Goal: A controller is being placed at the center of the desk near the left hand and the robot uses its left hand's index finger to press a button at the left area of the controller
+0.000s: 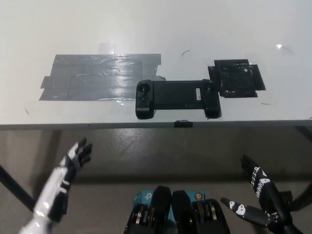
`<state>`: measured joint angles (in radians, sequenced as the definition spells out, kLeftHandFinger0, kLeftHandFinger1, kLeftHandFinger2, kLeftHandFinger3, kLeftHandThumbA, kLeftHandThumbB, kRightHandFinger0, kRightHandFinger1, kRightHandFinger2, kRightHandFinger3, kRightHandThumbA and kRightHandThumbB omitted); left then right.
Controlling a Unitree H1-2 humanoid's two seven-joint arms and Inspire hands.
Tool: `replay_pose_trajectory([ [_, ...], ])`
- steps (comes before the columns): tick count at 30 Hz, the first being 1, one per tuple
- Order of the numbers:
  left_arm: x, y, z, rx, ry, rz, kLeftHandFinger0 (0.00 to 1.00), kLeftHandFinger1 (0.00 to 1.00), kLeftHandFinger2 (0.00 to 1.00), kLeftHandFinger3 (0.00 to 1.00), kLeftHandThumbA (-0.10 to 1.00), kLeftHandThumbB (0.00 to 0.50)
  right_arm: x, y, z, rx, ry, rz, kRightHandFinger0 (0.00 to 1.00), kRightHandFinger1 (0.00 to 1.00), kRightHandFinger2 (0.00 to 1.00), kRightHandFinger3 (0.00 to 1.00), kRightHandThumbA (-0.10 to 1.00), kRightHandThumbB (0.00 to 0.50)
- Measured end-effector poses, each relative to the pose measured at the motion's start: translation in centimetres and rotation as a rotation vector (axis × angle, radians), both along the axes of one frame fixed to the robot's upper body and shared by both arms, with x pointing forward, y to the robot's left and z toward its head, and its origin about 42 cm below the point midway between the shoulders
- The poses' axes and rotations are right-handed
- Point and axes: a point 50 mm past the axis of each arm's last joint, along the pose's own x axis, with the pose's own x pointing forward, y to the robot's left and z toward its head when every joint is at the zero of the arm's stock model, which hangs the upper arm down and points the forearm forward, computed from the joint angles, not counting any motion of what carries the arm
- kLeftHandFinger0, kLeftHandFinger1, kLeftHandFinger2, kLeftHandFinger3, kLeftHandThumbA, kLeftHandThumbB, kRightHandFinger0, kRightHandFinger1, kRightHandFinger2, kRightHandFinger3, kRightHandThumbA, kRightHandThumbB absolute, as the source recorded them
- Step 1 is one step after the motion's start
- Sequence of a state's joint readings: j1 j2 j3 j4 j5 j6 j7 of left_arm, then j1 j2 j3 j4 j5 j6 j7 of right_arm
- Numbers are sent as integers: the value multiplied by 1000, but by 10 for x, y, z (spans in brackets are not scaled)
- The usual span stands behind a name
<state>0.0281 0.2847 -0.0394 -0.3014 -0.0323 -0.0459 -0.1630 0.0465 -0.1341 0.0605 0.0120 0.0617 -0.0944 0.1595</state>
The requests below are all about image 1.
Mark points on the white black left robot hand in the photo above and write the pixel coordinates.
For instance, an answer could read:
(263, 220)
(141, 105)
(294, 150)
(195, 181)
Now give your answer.
(54, 185)

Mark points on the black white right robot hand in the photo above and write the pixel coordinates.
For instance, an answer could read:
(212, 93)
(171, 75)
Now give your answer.
(267, 192)

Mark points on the black mobile game controller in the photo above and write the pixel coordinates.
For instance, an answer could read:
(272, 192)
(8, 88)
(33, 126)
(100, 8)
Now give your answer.
(175, 93)

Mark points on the black slanted table leg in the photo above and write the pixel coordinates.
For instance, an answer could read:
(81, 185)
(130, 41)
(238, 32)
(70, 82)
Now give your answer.
(303, 197)
(17, 187)

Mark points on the black square tape patch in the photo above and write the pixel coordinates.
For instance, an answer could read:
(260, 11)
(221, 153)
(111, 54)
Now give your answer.
(235, 78)

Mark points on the black table frame bar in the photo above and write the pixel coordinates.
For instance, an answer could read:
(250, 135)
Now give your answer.
(304, 131)

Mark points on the grey duct tape patch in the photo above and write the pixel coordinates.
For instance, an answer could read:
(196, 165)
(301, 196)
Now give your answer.
(97, 78)

